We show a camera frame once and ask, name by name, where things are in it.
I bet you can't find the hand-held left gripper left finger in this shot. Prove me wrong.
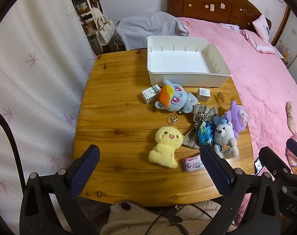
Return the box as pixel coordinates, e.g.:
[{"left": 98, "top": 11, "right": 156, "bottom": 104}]
[{"left": 20, "top": 144, "right": 101, "bottom": 235}]

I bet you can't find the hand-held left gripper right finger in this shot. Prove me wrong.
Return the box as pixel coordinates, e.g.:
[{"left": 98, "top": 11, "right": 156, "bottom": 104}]
[{"left": 200, "top": 146, "right": 281, "bottom": 235}]

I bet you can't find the pink tissue pack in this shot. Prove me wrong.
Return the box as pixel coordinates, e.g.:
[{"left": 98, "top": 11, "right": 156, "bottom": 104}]
[{"left": 183, "top": 154, "right": 206, "bottom": 172}]

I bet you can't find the grey bear plush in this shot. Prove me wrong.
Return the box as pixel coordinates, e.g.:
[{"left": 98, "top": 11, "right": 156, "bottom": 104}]
[{"left": 212, "top": 116, "right": 239, "bottom": 159}]

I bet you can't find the blue green ball plush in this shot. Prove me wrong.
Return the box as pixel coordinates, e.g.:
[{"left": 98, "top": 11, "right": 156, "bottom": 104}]
[{"left": 198, "top": 121, "right": 215, "bottom": 148}]

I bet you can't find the purple plush toy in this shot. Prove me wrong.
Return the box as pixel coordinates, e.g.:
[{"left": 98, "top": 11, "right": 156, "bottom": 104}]
[{"left": 228, "top": 100, "right": 248, "bottom": 138}]

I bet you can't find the yellow plush keychain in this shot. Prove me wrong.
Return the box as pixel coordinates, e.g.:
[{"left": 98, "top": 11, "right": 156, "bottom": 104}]
[{"left": 148, "top": 114, "right": 184, "bottom": 169}]

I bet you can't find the plaid fabric bow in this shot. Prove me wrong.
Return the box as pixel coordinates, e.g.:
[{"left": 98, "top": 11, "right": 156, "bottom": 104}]
[{"left": 182, "top": 104, "right": 219, "bottom": 150}]

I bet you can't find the blue pony plush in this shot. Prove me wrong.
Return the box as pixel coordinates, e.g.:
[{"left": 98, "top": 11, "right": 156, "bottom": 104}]
[{"left": 155, "top": 79, "right": 199, "bottom": 114}]

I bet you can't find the white green medicine box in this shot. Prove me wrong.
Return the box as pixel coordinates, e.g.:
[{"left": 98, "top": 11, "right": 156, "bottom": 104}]
[{"left": 142, "top": 84, "right": 162, "bottom": 104}]

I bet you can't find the white plastic bin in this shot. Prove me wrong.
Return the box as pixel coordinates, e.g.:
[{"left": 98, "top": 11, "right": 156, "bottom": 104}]
[{"left": 147, "top": 35, "right": 231, "bottom": 88}]

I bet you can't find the pink clothing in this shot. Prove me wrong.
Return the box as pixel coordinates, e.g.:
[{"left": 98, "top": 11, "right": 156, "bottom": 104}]
[{"left": 285, "top": 100, "right": 297, "bottom": 175}]

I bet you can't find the smartphone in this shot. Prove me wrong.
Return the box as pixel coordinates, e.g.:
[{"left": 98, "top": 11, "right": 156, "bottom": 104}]
[{"left": 254, "top": 158, "right": 264, "bottom": 176}]

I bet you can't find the cream knitted cardigan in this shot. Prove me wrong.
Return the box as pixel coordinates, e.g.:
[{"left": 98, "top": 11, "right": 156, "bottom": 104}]
[{"left": 100, "top": 199, "right": 237, "bottom": 235}]

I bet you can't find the small white box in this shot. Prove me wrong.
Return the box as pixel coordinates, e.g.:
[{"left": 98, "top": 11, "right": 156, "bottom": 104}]
[{"left": 196, "top": 87, "right": 211, "bottom": 103}]

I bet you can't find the pink blanket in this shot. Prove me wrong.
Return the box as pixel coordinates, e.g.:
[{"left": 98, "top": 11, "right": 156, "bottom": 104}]
[{"left": 176, "top": 17, "right": 297, "bottom": 228}]

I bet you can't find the white patterned curtain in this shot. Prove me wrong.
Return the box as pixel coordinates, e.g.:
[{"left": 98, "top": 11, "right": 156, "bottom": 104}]
[{"left": 0, "top": 0, "right": 98, "bottom": 228}]

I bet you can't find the floral wardrobe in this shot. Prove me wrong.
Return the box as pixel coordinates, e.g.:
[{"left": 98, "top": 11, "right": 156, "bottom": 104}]
[{"left": 273, "top": 4, "right": 297, "bottom": 69}]

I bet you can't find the pink ruffled pillow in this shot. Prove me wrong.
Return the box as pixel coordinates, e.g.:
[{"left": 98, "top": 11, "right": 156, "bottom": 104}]
[{"left": 240, "top": 29, "right": 276, "bottom": 54}]

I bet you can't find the pink square pillow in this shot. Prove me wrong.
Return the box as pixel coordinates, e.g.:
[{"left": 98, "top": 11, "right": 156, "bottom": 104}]
[{"left": 252, "top": 14, "right": 271, "bottom": 42}]

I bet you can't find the white handbag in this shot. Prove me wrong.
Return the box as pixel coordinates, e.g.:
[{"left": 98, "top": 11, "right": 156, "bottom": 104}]
[{"left": 91, "top": 7, "right": 115, "bottom": 46}]

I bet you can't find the grey cloth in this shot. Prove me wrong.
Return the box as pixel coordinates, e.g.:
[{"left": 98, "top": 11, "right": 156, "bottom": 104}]
[{"left": 116, "top": 11, "right": 189, "bottom": 51}]

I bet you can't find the wooden bed headboard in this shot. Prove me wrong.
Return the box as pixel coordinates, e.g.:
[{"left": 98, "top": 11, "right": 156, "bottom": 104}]
[{"left": 166, "top": 0, "right": 272, "bottom": 31}]

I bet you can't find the black cable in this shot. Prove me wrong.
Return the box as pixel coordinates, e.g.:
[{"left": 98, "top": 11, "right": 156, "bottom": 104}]
[{"left": 0, "top": 107, "right": 26, "bottom": 192}]

